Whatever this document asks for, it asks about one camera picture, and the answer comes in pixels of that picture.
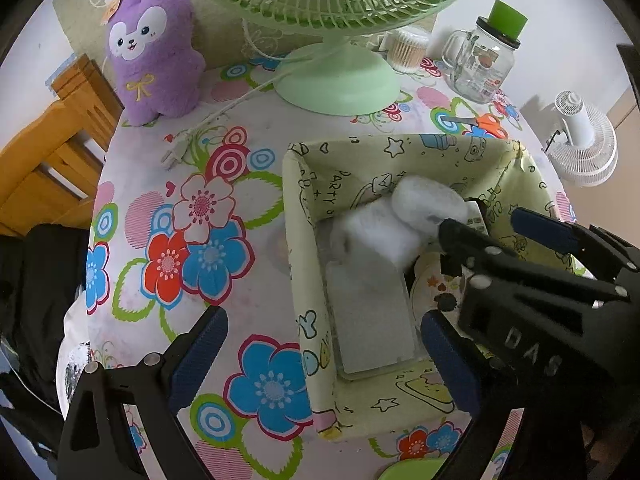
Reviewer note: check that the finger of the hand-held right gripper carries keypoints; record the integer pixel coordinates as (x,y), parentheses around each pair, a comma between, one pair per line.
(542,227)
(470,247)

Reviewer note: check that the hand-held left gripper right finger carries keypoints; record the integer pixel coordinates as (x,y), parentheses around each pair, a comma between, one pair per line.
(447,365)

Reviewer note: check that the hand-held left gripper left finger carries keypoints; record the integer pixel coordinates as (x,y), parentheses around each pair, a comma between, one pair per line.
(200,355)

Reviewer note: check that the bear shaped coaster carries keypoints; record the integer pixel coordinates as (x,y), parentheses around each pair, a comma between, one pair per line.
(435,290)

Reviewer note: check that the white charger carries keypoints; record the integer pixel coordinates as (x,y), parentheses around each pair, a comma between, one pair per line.
(425,202)

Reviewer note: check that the yellow printed fabric storage box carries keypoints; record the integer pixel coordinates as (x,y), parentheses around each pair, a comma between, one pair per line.
(310,280)

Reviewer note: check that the white remote control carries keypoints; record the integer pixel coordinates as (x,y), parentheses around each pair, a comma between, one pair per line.
(475,217)

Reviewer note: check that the translucent flat plastic case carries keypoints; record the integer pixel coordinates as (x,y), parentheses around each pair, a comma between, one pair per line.
(370,325)

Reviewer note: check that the white fan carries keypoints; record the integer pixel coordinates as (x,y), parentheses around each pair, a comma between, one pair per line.
(590,150)

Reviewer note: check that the orange scissors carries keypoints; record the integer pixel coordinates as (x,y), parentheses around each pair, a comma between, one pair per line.
(487,125)

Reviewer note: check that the beige cabinet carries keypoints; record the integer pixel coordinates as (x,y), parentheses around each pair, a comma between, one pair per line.
(627,110)

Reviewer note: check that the glass jar mug green lid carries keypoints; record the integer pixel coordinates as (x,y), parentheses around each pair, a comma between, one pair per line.
(480,70)

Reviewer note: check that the black clothing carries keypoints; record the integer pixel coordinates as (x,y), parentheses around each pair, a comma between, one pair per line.
(35,285)

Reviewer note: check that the cotton swab container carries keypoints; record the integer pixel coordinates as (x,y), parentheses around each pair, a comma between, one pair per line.
(407,52)

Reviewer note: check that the green desk fan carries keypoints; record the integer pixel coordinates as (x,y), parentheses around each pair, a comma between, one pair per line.
(340,80)

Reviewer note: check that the floral tablecloth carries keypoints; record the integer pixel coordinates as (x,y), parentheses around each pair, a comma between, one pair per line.
(250,125)

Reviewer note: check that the purple plush toy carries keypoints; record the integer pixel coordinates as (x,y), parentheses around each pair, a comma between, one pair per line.
(155,75)

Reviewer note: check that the wooden furniture frame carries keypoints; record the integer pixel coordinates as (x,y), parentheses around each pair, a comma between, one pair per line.
(35,185)

